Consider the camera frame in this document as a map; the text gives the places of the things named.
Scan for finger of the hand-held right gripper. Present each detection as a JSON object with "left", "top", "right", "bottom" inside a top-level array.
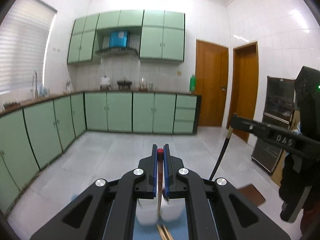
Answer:
[{"left": 229, "top": 114, "right": 320, "bottom": 155}]

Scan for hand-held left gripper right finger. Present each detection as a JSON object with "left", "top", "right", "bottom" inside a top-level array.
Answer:
[{"left": 162, "top": 144, "right": 293, "bottom": 240}]

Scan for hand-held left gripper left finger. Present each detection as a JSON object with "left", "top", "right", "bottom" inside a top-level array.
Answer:
[{"left": 30, "top": 144, "right": 160, "bottom": 240}]

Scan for white plastic cup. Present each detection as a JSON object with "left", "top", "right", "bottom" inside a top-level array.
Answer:
[
  {"left": 160, "top": 197, "right": 183, "bottom": 222},
  {"left": 136, "top": 199, "right": 158, "bottom": 225}
]

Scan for black chopstick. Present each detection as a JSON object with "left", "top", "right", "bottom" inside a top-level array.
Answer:
[{"left": 209, "top": 127, "right": 232, "bottom": 181}]

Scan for black oven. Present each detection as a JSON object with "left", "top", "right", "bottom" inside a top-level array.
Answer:
[{"left": 251, "top": 76, "right": 297, "bottom": 174}]

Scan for wooden door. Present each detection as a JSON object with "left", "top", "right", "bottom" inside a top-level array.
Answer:
[
  {"left": 233, "top": 41, "right": 259, "bottom": 143},
  {"left": 196, "top": 39, "right": 229, "bottom": 127}
]

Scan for blue table mat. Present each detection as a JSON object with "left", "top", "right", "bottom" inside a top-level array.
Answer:
[{"left": 132, "top": 205, "right": 190, "bottom": 240}]

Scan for green base cabinets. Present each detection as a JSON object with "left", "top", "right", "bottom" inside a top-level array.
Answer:
[{"left": 0, "top": 91, "right": 202, "bottom": 216}]

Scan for green bottle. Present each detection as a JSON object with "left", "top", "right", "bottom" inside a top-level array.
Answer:
[{"left": 189, "top": 74, "right": 198, "bottom": 94}]

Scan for glass jars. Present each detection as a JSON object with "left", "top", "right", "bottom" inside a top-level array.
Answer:
[{"left": 139, "top": 78, "right": 154, "bottom": 91}]

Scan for black pot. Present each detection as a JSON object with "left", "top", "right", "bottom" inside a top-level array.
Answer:
[{"left": 116, "top": 79, "right": 132, "bottom": 91}]

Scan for white countertop appliance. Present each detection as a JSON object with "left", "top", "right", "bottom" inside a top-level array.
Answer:
[{"left": 100, "top": 75, "right": 112, "bottom": 91}]

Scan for range hood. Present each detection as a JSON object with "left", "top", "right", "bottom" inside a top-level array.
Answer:
[{"left": 94, "top": 47, "right": 139, "bottom": 58}]

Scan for metal faucet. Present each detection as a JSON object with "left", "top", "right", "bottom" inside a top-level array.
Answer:
[{"left": 30, "top": 71, "right": 39, "bottom": 98}]

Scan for white window blind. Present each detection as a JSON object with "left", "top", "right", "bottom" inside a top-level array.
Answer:
[{"left": 0, "top": 0, "right": 58, "bottom": 96}]

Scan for wide green wall cabinet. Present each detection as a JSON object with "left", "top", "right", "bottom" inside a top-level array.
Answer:
[{"left": 139, "top": 10, "right": 186, "bottom": 62}]

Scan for green wall cabinet over hood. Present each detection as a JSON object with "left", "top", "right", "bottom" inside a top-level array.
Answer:
[{"left": 96, "top": 10, "right": 145, "bottom": 31}]

